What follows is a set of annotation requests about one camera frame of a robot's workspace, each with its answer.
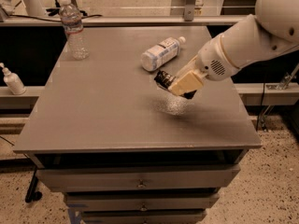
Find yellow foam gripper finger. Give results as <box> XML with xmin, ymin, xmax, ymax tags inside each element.
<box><xmin>168</xmin><ymin>70</ymin><xmax>206</xmax><ymax>96</ymax></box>
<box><xmin>176</xmin><ymin>56</ymin><xmax>197</xmax><ymax>78</ymax></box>

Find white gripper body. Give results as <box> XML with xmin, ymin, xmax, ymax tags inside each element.
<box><xmin>196</xmin><ymin>34</ymin><xmax>240</xmax><ymax>81</ymax></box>

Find black snack bar wrapper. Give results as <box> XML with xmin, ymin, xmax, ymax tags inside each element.
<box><xmin>154</xmin><ymin>70</ymin><xmax>196</xmax><ymax>99</ymax></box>

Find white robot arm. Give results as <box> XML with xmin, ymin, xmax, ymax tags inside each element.
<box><xmin>168</xmin><ymin>0</ymin><xmax>299</xmax><ymax>96</ymax></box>

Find white blue plastic bottle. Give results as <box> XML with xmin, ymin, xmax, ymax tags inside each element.
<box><xmin>141</xmin><ymin>36</ymin><xmax>186</xmax><ymax>72</ymax></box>

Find clear water bottle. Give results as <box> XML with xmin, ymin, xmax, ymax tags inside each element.
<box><xmin>59</xmin><ymin>0</ymin><xmax>89</xmax><ymax>60</ymax></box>

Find white pump dispenser bottle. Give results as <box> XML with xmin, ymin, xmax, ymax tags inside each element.
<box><xmin>0</xmin><ymin>63</ymin><xmax>26</xmax><ymax>95</ymax></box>

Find grey top drawer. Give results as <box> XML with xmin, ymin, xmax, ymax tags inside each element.
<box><xmin>36</xmin><ymin>164</ymin><xmax>240</xmax><ymax>192</ymax></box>

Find grey drawer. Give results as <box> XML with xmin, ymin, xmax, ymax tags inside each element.
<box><xmin>82</xmin><ymin>209</ymin><xmax>206</xmax><ymax>224</ymax></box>
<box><xmin>36</xmin><ymin>164</ymin><xmax>240</xmax><ymax>192</ymax></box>
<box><xmin>65</xmin><ymin>189</ymin><xmax>219</xmax><ymax>212</ymax></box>

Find grey middle drawer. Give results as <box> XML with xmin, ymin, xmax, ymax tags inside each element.
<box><xmin>65</xmin><ymin>189</ymin><xmax>219</xmax><ymax>212</ymax></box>

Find grey bottom drawer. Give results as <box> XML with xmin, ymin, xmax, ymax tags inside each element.
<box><xmin>82</xmin><ymin>209</ymin><xmax>206</xmax><ymax>224</ymax></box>

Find black caster leg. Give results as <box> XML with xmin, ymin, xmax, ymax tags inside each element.
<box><xmin>25</xmin><ymin>171</ymin><xmax>42</xmax><ymax>203</ymax></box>

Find grey metal upright post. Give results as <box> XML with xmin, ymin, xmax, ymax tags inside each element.
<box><xmin>184</xmin><ymin>0</ymin><xmax>196</xmax><ymax>21</ymax></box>

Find black cable on shelf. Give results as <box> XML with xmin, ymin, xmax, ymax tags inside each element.
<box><xmin>8</xmin><ymin>11</ymin><xmax>104</xmax><ymax>23</ymax></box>

